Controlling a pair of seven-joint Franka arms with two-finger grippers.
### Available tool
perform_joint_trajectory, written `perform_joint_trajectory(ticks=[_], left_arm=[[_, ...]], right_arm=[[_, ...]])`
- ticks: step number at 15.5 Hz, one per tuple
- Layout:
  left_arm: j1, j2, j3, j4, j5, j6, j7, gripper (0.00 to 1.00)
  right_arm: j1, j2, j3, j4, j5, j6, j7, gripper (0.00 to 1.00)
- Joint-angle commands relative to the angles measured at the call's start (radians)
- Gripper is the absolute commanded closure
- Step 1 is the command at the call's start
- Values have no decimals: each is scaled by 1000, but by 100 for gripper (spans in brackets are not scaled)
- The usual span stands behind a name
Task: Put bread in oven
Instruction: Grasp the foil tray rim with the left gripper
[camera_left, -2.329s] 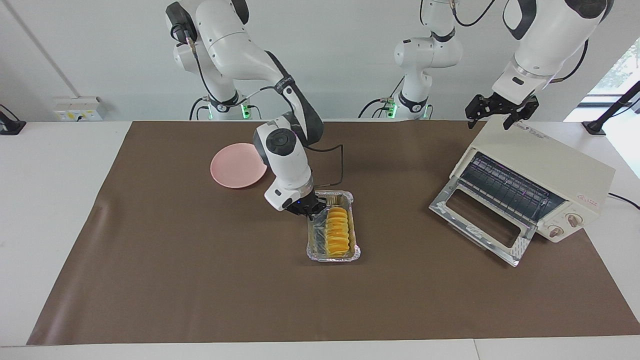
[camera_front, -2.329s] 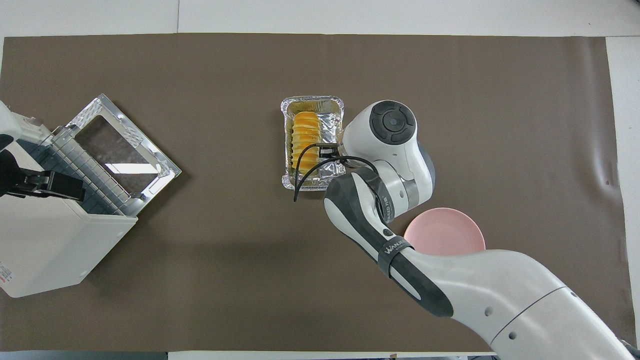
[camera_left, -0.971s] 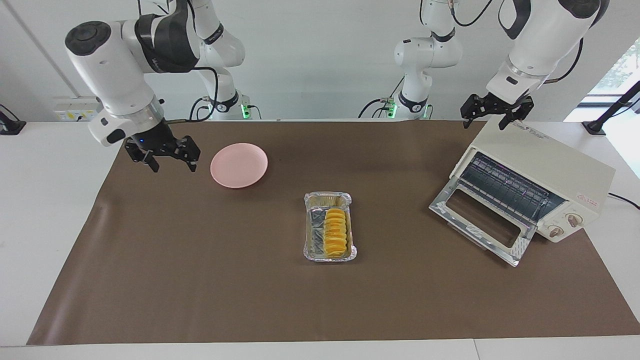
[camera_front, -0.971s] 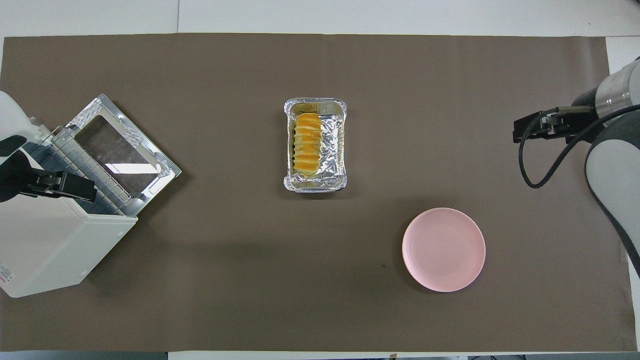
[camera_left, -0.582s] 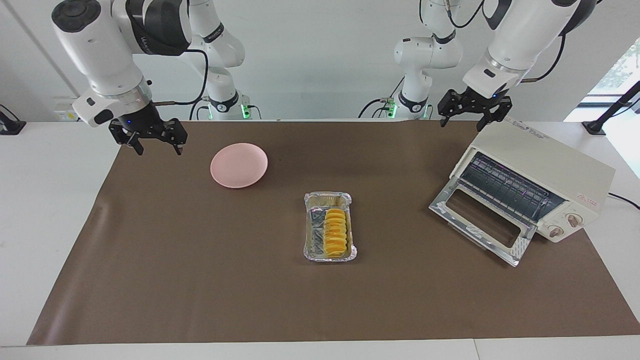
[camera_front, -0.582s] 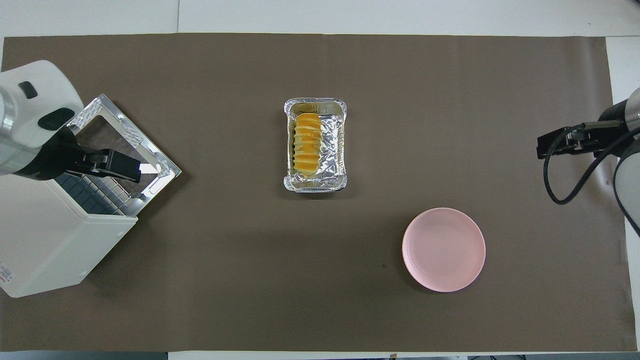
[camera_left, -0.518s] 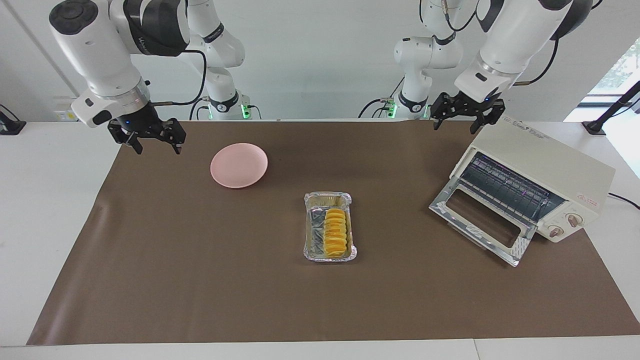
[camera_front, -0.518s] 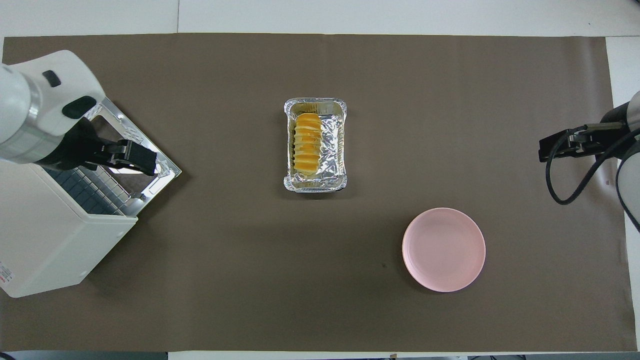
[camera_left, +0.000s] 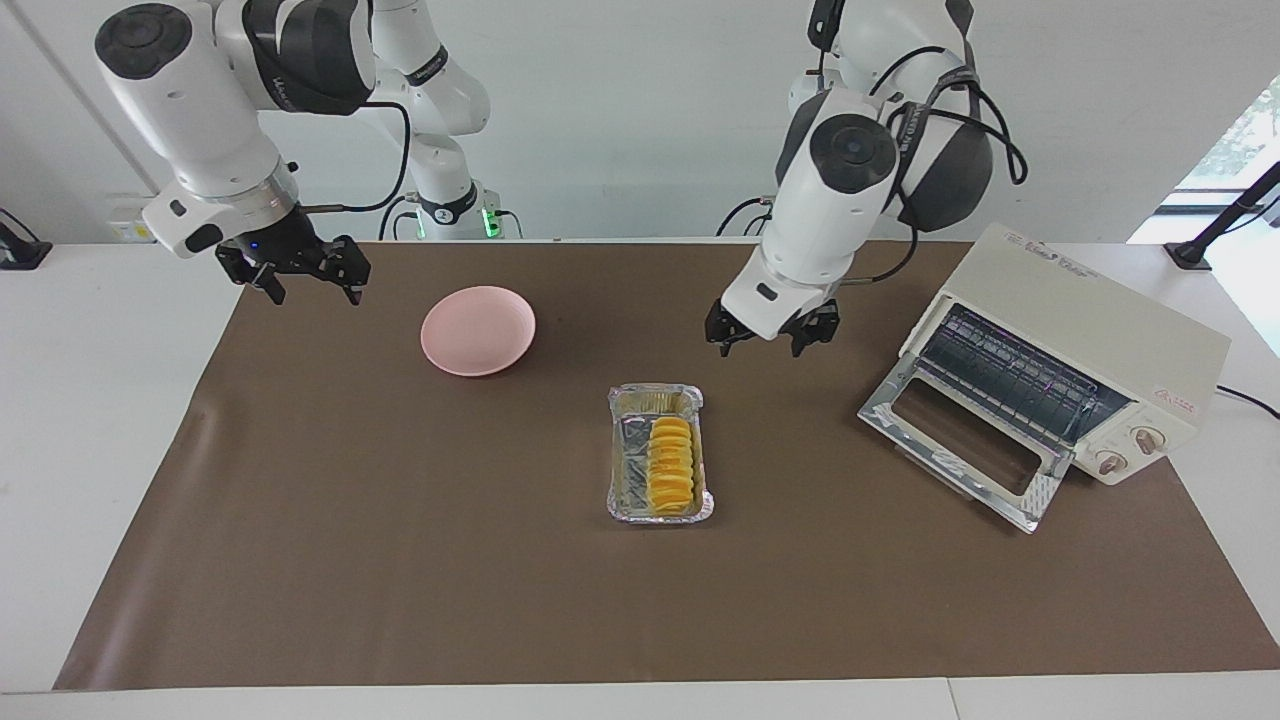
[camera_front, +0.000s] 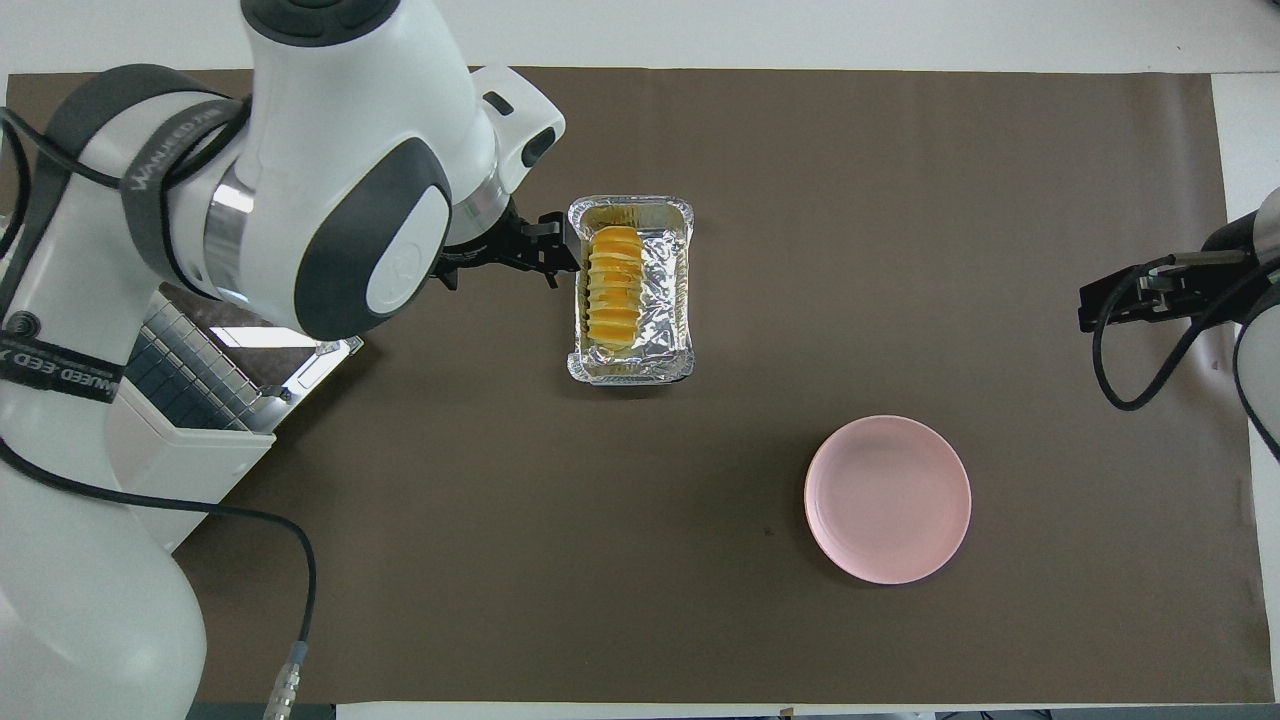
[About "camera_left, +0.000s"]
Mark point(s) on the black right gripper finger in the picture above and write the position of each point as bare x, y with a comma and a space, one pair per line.
353, 285
274, 286

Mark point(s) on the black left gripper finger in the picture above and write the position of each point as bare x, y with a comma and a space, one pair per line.
802, 343
727, 346

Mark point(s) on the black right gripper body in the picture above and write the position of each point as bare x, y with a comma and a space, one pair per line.
300, 250

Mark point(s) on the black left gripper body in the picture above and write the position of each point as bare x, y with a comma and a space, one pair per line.
828, 318

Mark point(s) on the sliced golden bread loaf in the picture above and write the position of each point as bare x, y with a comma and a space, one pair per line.
670, 470

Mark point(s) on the aluminium foil tray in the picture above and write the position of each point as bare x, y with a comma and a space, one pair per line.
630, 450

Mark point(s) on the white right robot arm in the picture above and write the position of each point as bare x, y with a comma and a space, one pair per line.
180, 100

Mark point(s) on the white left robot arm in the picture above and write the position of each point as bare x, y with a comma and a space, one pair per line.
830, 220

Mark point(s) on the chrome glass oven door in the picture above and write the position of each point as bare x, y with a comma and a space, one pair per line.
960, 440

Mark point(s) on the white toaster oven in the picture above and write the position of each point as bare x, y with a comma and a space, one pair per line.
1080, 310

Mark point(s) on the beige oven knob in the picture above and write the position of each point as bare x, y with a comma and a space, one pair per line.
1148, 437
1110, 462

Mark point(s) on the pink round plate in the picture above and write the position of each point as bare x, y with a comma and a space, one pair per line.
478, 330

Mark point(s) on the black desk clamp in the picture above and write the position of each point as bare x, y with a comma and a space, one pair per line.
20, 255

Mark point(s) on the brown table mat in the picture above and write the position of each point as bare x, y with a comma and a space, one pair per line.
400, 550

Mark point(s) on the black clamp stand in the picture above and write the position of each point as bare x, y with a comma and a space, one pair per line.
1190, 255

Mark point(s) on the bright window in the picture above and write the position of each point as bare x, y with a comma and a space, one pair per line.
1250, 130

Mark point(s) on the white wall socket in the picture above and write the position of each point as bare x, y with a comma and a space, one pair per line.
130, 230

